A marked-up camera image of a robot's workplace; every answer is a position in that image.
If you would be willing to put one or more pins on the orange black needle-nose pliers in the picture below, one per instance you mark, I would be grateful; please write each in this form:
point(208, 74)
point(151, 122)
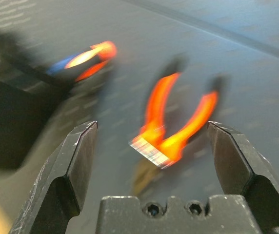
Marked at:
point(156, 104)

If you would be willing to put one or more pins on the orange black screwdriver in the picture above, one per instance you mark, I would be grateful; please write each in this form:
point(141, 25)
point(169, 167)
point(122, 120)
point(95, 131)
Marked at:
point(100, 52)

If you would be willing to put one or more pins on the black plastic cup holder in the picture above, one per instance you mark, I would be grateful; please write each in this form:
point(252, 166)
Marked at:
point(12, 122)

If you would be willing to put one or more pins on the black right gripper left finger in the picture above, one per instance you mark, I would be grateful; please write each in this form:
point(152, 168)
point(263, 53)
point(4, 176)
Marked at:
point(56, 190)

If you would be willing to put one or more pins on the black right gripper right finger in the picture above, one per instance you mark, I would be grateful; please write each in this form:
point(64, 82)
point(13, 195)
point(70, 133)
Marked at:
point(251, 175)

